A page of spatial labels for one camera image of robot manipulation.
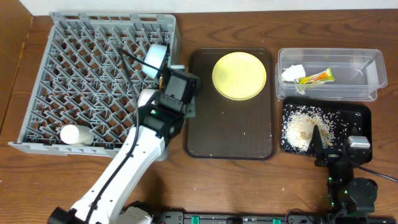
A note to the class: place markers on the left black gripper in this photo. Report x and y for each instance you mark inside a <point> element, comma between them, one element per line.
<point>190,109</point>

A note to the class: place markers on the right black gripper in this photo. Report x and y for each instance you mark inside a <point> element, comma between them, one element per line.
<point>325,156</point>

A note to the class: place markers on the wooden chopstick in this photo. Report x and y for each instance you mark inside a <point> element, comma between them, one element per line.
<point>161,82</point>

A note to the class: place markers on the light blue bowl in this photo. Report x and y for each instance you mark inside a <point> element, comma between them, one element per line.
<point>154,60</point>

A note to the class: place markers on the green orange snack wrapper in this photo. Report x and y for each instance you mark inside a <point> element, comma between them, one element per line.
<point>317,79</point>

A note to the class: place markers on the white napkin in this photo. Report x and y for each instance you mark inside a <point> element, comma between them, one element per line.
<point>293,73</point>

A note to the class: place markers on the white cup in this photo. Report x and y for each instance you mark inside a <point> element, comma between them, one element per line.
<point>76,135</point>

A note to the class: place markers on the pink white bowl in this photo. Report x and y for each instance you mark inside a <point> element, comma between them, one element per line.
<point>148,96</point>

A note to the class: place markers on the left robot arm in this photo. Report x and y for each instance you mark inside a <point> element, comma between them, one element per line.
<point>158,120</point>

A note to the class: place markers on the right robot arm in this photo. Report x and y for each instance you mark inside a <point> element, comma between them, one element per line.
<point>352,198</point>

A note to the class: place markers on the pile of rice waste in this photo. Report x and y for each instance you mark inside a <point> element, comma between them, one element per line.
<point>298,123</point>

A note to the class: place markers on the black food waste tray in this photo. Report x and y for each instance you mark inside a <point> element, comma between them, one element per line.
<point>351,120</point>

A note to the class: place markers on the grey dishwasher rack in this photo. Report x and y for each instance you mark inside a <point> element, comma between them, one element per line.
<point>89,73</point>

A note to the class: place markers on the dark brown serving tray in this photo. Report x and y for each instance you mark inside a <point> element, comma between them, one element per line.
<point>224,128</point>

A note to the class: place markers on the yellow plate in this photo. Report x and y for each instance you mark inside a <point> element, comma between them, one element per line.
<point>239,76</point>

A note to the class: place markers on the clear plastic bin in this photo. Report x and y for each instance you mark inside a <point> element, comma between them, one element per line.
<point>358,73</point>

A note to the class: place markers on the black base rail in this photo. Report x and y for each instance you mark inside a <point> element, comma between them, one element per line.
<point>139,212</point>

